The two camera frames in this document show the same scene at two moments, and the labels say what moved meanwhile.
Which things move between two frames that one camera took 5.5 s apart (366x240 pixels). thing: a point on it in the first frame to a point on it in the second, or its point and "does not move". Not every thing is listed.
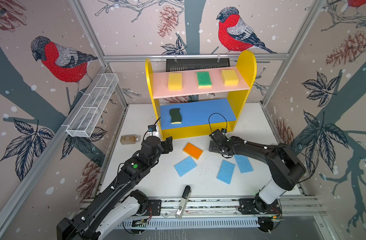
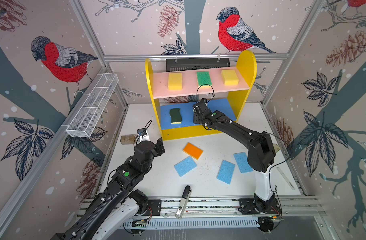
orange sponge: [192, 151] does not move
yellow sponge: [230, 77] does not move
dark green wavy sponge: [176, 116] does not move
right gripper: [212, 149] to [194, 119]
